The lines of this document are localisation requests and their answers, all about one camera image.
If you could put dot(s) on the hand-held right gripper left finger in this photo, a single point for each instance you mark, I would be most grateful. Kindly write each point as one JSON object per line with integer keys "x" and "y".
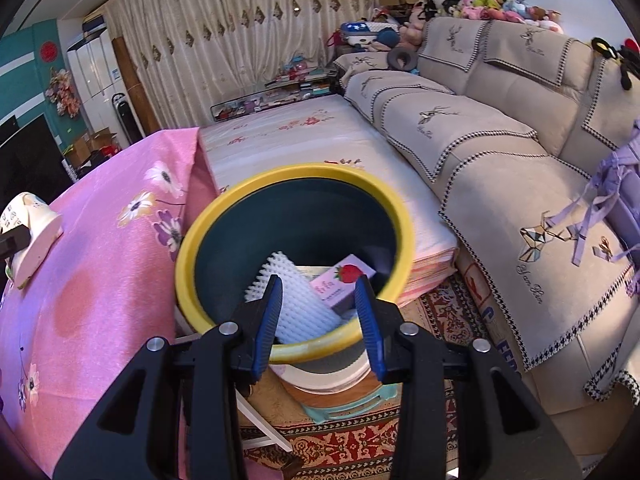
{"x": 267, "y": 330}

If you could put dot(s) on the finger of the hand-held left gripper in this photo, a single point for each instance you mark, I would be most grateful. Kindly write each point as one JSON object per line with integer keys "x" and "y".
{"x": 11, "y": 244}

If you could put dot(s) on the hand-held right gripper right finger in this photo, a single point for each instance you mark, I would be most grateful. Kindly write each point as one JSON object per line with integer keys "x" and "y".
{"x": 371, "y": 332}

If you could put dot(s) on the white paper cup with barcode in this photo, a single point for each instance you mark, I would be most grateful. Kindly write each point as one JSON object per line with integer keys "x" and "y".
{"x": 39, "y": 217}

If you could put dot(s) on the white foam net sleeve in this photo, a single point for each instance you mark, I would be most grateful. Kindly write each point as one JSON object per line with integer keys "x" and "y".
{"x": 305, "y": 310}

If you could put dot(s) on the pink strawberry milk carton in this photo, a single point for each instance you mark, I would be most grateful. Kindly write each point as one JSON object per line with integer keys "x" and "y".
{"x": 340, "y": 280}

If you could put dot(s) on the yellow-rimmed dark bin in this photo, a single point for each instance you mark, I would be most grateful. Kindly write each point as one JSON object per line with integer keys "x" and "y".
{"x": 310, "y": 215}

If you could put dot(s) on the teal white plastic stool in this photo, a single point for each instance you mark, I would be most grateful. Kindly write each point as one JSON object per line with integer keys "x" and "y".
{"x": 345, "y": 402}

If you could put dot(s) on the black television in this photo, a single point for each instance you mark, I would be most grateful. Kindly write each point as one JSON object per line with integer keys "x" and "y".
{"x": 30, "y": 160}

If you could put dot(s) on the pink floral tablecloth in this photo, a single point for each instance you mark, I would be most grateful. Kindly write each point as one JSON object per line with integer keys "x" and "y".
{"x": 100, "y": 285}

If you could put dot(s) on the red patterned rug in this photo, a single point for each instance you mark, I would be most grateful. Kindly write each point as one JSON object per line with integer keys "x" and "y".
{"x": 350, "y": 440}

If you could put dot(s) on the open cardboard boxes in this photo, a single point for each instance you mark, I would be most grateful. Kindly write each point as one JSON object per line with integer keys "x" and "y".
{"x": 92, "y": 142}

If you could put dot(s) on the hanging flower ornament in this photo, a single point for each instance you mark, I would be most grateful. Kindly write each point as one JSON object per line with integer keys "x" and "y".
{"x": 62, "y": 92}

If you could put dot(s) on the black tower fan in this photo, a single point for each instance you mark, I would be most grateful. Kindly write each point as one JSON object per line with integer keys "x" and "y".
{"x": 123, "y": 116}

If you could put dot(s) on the white floral mattress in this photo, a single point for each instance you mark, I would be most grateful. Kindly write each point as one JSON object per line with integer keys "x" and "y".
{"x": 300, "y": 130}

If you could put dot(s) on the beige covered sofa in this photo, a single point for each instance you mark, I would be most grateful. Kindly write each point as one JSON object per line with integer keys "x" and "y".
{"x": 500, "y": 170}

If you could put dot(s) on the grey neck pillow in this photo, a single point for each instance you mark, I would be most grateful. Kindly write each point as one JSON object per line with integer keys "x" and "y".
{"x": 402, "y": 57}

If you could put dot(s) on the purple ribbon cloth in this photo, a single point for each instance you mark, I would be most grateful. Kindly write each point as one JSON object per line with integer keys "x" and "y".
{"x": 615, "y": 175}

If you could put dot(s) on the beige patterned curtain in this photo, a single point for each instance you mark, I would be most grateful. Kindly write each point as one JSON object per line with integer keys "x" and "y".
{"x": 225, "y": 35}

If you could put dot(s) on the blue star-print bag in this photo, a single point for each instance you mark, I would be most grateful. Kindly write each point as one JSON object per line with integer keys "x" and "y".
{"x": 361, "y": 32}

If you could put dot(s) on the pink plush toy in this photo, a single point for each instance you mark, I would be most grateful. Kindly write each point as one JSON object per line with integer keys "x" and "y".
{"x": 412, "y": 32}

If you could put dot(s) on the pile of plush toys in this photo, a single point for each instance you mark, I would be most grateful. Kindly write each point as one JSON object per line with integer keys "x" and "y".
{"x": 500, "y": 7}

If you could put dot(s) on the black yellow plush toy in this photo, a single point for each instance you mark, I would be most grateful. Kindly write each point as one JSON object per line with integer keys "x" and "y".
{"x": 612, "y": 55}

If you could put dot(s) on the red round wall ornament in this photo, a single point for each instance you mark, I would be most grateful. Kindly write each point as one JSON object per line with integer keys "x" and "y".
{"x": 48, "y": 52}

